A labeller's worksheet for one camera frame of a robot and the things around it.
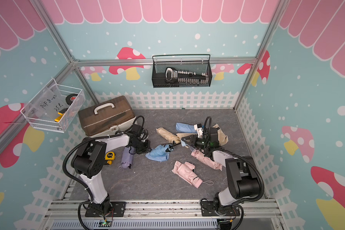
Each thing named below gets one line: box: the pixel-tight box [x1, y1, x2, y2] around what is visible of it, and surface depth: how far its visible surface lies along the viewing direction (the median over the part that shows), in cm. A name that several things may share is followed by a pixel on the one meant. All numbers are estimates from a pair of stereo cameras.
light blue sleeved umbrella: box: [145, 144, 175, 162], surface depth 91 cm
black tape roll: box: [65, 93, 79, 106], surface depth 81 cm
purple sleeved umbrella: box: [121, 146, 137, 169], surface depth 89 cm
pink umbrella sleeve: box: [190, 149, 223, 171], surface depth 89 cm
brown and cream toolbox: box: [78, 95, 138, 138], surface depth 94 cm
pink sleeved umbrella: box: [171, 160, 203, 189], surface depth 85 cm
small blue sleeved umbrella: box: [175, 122, 198, 133], surface depth 105 cm
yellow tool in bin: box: [54, 112, 65, 123], surface depth 64 cm
